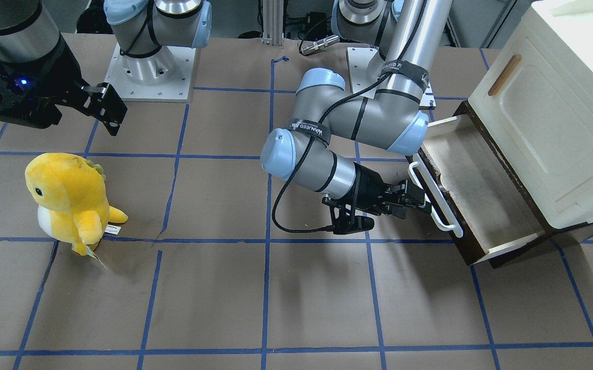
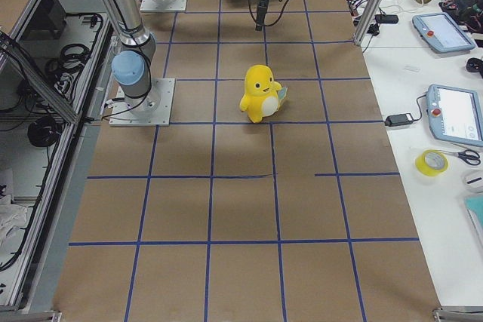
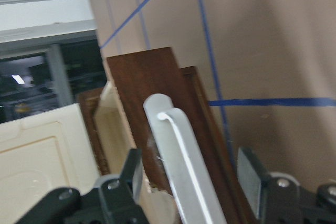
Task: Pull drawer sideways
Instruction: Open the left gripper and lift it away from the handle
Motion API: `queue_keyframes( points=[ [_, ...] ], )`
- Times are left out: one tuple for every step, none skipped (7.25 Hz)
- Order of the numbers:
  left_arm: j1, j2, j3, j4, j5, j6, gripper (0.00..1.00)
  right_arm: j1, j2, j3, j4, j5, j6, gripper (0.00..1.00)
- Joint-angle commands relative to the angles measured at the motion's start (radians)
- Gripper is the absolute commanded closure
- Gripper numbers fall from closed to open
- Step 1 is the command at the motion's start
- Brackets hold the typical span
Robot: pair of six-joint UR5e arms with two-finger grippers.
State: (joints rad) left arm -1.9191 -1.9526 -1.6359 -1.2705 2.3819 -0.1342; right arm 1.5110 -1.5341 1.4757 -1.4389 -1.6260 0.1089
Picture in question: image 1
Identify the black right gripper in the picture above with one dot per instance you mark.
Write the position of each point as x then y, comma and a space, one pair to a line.
61, 78

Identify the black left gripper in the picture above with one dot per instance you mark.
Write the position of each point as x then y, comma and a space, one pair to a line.
369, 188

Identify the dark wooden drawer white handle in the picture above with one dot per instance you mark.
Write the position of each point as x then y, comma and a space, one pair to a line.
474, 189

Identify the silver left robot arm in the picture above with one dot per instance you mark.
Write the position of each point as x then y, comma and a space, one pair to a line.
406, 34

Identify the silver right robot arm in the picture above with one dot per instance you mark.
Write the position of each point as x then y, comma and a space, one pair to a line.
142, 28

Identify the yellow plush dinosaur toy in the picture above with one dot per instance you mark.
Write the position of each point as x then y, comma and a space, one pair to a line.
71, 196

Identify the cream plastic storage cabinet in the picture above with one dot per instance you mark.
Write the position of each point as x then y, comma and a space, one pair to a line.
537, 103

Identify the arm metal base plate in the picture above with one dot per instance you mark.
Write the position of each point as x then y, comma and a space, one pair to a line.
360, 62
163, 77

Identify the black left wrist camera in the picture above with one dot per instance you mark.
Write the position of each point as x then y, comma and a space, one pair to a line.
343, 220

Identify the aluminium frame post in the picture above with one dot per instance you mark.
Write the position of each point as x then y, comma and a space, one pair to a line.
272, 22

